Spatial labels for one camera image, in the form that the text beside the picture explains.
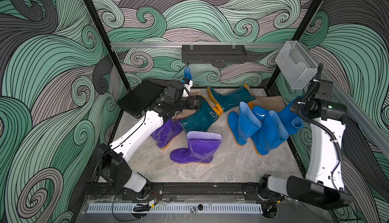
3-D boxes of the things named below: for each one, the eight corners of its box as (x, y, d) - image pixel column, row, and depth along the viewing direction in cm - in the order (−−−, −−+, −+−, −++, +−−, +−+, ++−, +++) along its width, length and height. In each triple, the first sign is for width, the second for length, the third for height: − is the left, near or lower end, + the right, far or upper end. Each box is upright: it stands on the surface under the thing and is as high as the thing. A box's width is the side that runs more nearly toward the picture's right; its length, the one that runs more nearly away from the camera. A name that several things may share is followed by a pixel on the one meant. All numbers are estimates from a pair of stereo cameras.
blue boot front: (258, 160, 85) (279, 140, 65) (248, 136, 95) (263, 111, 75) (268, 159, 86) (292, 138, 65) (257, 135, 96) (275, 110, 75)
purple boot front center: (175, 164, 84) (170, 145, 64) (176, 153, 88) (171, 131, 68) (216, 164, 84) (223, 145, 64) (214, 153, 88) (221, 131, 68)
